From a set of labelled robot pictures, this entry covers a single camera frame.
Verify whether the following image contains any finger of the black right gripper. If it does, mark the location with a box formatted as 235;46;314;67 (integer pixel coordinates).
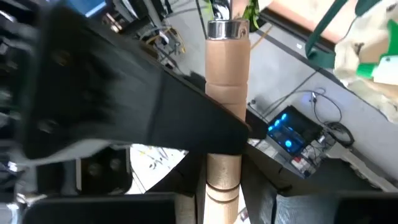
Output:
76;146;134;194
23;4;249;159

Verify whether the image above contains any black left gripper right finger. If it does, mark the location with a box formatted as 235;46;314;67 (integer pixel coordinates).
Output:
241;147;339;224

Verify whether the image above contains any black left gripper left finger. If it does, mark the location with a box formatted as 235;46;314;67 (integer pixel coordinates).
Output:
148;154;206;224

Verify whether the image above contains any wide trowel with wooden handle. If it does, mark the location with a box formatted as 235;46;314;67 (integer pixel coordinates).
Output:
203;0;251;224

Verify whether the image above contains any cream canvas gardening bag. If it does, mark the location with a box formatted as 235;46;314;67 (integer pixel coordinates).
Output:
304;0;398;122

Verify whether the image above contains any black perforated electronics tray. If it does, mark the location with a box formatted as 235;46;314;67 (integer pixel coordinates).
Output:
267;105;324;156

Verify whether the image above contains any computer monitor with blue screen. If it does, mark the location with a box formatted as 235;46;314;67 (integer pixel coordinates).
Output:
65;0;108;18

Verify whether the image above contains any black hanging cable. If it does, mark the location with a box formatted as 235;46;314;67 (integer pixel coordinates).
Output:
310;88;356;147

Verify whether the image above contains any yellow hanging cable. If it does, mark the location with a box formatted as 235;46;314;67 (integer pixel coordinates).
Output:
250;26;273;50

